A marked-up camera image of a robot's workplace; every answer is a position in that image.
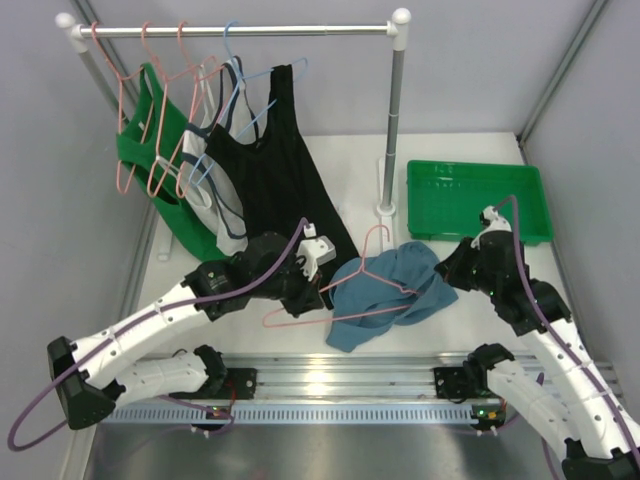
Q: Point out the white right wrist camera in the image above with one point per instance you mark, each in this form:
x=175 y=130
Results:
x=492 y=221

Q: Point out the green tank top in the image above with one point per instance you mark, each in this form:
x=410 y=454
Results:
x=177 y=214

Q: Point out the aluminium mounting rail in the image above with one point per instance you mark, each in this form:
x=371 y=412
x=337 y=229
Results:
x=306 y=378

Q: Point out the black tank top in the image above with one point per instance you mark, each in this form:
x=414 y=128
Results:
x=278 y=185

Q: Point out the metal clothes rack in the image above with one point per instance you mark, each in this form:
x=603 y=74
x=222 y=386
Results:
x=397 y=29

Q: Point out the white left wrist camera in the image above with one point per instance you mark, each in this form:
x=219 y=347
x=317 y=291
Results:
x=315 y=251

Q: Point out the white navy-trimmed tank top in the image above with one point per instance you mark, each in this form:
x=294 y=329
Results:
x=211 y=193

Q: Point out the grey slotted cable duct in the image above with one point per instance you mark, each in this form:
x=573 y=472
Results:
x=294 y=414

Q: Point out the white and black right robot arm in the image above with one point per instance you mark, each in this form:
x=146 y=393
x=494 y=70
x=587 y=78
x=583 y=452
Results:
x=583 y=423

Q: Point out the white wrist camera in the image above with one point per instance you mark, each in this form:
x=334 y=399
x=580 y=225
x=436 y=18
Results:
x=315 y=251
x=492 y=221

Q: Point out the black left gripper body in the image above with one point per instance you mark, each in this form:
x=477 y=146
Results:
x=304 y=298

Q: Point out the green plastic tray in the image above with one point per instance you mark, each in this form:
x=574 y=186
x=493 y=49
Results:
x=445 y=199

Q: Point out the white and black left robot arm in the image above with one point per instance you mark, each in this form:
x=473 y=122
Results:
x=99 y=374

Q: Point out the blue tank top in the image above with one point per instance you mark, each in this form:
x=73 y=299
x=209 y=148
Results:
x=412 y=266

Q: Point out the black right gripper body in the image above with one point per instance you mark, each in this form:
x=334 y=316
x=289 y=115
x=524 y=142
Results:
x=465 y=271

